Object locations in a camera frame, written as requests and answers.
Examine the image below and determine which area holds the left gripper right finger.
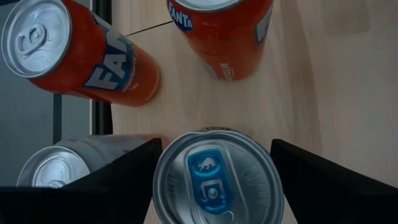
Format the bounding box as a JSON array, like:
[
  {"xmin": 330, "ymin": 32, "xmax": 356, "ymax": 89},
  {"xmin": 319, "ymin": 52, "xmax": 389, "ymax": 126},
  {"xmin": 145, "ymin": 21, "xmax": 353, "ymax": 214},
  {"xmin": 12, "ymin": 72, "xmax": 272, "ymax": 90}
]
[{"xmin": 270, "ymin": 139, "xmax": 398, "ymax": 224}]

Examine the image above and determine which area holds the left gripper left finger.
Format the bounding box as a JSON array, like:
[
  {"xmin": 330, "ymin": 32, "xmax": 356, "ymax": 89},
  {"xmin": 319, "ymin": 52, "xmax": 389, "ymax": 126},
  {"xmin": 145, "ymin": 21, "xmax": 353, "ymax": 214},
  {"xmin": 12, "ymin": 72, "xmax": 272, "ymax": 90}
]
[{"xmin": 0, "ymin": 138, "xmax": 163, "ymax": 224}]

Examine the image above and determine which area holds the pink white grapefruit can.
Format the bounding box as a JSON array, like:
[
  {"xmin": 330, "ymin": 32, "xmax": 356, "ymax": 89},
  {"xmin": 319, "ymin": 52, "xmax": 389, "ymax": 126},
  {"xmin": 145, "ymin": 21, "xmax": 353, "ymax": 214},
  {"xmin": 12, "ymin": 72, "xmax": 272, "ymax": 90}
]
[{"xmin": 17, "ymin": 133, "xmax": 170, "ymax": 189}]

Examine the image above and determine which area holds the slim blue energy drink can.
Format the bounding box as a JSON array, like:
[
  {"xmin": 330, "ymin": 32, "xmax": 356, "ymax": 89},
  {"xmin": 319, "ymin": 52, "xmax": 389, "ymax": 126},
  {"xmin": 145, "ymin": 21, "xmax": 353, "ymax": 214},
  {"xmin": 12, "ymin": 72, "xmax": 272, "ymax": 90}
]
[{"xmin": 152, "ymin": 126, "xmax": 284, "ymax": 224}]

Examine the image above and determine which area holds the orange Fanta soda can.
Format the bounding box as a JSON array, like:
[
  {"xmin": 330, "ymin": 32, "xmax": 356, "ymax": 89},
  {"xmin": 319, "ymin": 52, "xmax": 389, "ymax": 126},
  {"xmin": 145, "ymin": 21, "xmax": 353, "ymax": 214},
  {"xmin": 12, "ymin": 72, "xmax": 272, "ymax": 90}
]
[
  {"xmin": 167, "ymin": 0, "xmax": 274, "ymax": 82},
  {"xmin": 1, "ymin": 0, "xmax": 161, "ymax": 107}
]

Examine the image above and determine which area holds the black aluminium table frame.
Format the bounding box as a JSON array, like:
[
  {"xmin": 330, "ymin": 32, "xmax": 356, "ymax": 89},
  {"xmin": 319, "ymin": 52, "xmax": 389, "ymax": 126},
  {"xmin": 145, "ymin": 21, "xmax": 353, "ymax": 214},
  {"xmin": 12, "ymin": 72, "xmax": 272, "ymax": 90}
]
[{"xmin": 91, "ymin": 0, "xmax": 113, "ymax": 137}]

